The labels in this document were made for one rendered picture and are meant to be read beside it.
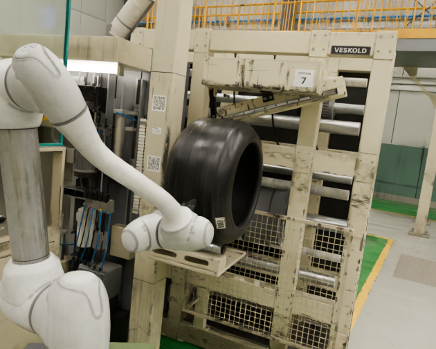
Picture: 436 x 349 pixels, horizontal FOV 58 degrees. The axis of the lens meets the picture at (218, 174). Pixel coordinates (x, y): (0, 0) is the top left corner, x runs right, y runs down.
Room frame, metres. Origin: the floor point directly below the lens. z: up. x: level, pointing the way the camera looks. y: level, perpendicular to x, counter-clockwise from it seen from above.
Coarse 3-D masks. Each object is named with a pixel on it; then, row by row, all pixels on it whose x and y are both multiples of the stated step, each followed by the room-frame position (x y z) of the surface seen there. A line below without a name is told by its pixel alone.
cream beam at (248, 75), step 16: (208, 64) 2.10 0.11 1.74; (224, 64) 2.06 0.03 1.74; (240, 64) 2.03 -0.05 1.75; (256, 64) 2.00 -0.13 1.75; (272, 64) 1.97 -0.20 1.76; (288, 64) 1.94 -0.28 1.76; (304, 64) 1.91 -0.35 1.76; (320, 64) 1.89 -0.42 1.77; (208, 80) 2.09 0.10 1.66; (224, 80) 2.06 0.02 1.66; (240, 80) 2.03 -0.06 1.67; (256, 80) 2.00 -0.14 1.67; (272, 80) 1.96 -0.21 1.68; (288, 80) 1.94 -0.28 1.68; (320, 80) 1.95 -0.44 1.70
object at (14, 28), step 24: (0, 0) 1.46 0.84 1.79; (24, 0) 1.55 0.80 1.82; (48, 0) 1.65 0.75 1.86; (0, 24) 1.46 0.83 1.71; (24, 24) 1.55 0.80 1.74; (48, 24) 1.66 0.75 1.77; (0, 48) 1.46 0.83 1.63; (48, 48) 1.67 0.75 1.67; (48, 120) 1.69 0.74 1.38; (48, 144) 1.68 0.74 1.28
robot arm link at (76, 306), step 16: (80, 272) 1.03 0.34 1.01; (48, 288) 1.02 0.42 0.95; (64, 288) 0.95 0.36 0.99; (80, 288) 0.96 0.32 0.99; (96, 288) 0.98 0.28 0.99; (48, 304) 0.95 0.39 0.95; (64, 304) 0.93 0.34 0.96; (80, 304) 0.94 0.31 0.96; (96, 304) 0.96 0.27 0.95; (32, 320) 0.98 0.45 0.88; (48, 320) 0.94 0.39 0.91; (64, 320) 0.92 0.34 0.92; (80, 320) 0.93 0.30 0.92; (96, 320) 0.95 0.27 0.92; (48, 336) 0.94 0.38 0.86; (64, 336) 0.92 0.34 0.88; (80, 336) 0.92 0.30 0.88; (96, 336) 0.95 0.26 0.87
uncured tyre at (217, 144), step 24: (216, 120) 1.79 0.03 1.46; (192, 144) 1.66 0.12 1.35; (216, 144) 1.63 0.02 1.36; (240, 144) 1.67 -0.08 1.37; (168, 168) 1.66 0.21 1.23; (192, 168) 1.60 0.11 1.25; (216, 168) 1.57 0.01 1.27; (240, 168) 2.10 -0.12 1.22; (168, 192) 1.64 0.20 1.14; (192, 192) 1.59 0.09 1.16; (216, 192) 1.56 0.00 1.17; (240, 192) 2.09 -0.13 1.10; (216, 216) 1.58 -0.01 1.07; (240, 216) 2.01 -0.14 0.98; (216, 240) 1.68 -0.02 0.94
